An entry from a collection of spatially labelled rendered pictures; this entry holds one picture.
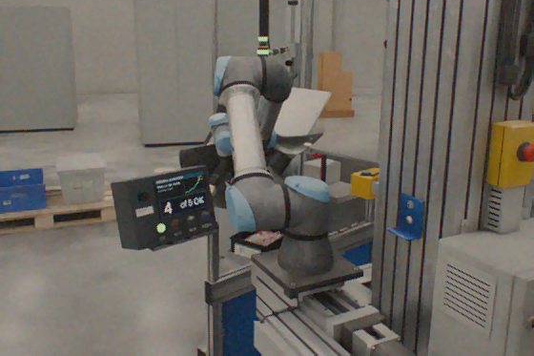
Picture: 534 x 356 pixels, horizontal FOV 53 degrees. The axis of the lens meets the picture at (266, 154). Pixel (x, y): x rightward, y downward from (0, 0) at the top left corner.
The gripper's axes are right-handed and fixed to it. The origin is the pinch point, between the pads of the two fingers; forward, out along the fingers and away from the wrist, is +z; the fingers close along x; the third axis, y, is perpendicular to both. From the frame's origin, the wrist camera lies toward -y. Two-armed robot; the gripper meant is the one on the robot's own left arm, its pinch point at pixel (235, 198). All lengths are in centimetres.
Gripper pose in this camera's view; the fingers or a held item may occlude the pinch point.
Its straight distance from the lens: 212.7
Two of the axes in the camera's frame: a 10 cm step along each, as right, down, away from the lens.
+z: 2.1, 8.9, 4.2
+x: -6.7, -1.8, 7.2
